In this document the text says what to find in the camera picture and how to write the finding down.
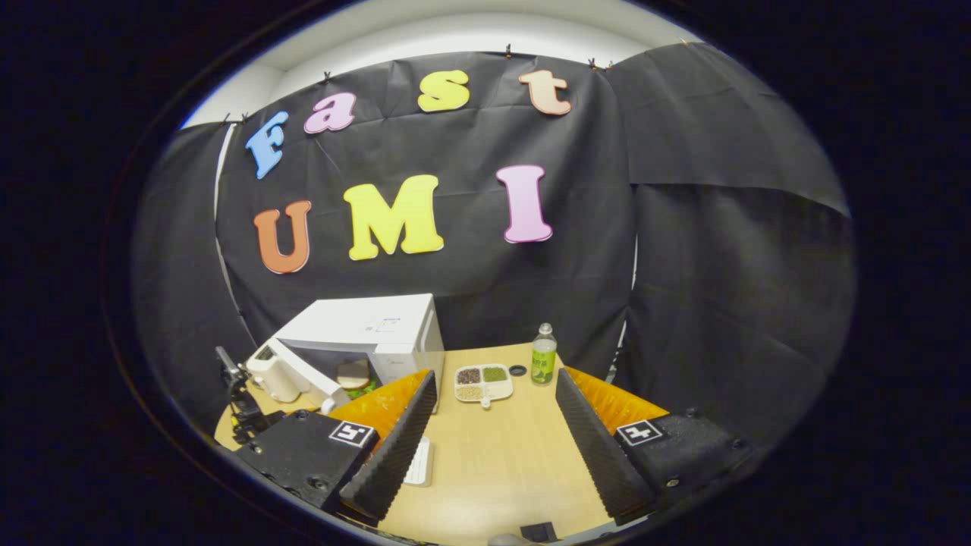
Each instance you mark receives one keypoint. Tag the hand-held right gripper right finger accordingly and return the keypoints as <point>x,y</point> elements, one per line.
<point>599,447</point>

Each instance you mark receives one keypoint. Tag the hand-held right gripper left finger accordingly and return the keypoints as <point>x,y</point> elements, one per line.
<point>394,455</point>

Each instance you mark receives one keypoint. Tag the sandwich with lettuce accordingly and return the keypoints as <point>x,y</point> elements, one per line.
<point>353,374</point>

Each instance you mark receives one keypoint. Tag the white microwave oven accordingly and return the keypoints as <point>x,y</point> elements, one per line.
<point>364,326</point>

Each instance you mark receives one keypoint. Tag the white rectangular tray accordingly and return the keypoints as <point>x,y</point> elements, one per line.
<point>419,462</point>

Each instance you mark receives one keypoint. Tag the white toaster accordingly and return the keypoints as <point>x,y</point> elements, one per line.
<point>271,379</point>

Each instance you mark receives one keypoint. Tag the green drink bottle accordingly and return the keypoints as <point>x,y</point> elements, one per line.
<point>543,362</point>

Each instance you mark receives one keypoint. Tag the white divided snack dish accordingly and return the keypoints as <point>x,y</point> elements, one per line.
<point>482,383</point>

